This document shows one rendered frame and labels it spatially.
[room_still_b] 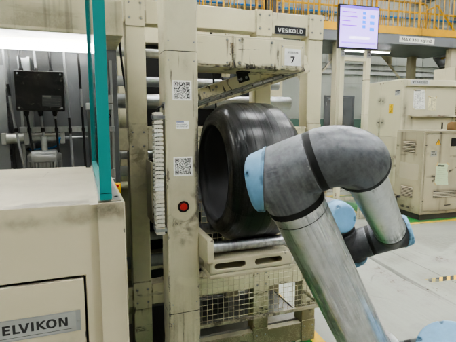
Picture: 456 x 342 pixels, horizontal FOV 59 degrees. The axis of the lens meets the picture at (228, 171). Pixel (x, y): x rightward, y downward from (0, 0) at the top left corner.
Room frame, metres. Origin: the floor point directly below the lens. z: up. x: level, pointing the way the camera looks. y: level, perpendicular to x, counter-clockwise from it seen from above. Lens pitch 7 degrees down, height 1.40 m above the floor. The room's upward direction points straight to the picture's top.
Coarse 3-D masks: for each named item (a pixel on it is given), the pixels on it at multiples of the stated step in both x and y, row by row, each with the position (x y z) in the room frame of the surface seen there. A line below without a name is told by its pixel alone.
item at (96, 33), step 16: (96, 0) 0.64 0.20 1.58; (96, 16) 0.64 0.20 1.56; (96, 32) 0.64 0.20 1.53; (96, 48) 0.64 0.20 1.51; (96, 64) 0.64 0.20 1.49; (96, 80) 0.64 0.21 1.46; (96, 96) 0.64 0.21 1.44; (96, 112) 0.64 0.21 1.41; (96, 128) 0.84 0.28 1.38; (96, 144) 0.88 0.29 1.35; (96, 160) 0.93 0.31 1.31; (96, 176) 0.83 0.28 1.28
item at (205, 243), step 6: (204, 234) 1.54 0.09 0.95; (204, 240) 1.49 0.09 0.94; (210, 240) 1.47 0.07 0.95; (204, 246) 1.49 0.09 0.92; (210, 246) 1.46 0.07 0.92; (204, 252) 1.49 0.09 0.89; (210, 252) 1.46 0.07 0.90; (204, 258) 1.49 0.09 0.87; (210, 258) 1.46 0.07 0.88; (210, 264) 1.47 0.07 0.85
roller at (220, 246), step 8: (224, 240) 1.54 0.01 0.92; (232, 240) 1.55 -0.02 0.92; (240, 240) 1.55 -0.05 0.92; (248, 240) 1.56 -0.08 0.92; (256, 240) 1.57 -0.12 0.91; (264, 240) 1.58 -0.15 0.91; (272, 240) 1.59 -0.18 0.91; (280, 240) 1.60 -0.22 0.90; (216, 248) 1.51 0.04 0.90; (224, 248) 1.52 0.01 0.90; (232, 248) 1.53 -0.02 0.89; (240, 248) 1.54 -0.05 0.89; (248, 248) 1.56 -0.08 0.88
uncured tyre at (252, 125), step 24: (216, 120) 1.62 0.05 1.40; (240, 120) 1.52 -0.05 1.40; (264, 120) 1.54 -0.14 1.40; (288, 120) 1.59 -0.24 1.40; (216, 144) 1.94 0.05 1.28; (240, 144) 1.46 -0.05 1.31; (264, 144) 1.47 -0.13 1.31; (216, 168) 1.96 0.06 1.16; (240, 168) 1.44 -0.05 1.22; (216, 192) 1.93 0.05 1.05; (240, 192) 1.44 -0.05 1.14; (216, 216) 1.70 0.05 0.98; (240, 216) 1.46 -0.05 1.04; (264, 216) 1.48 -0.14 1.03
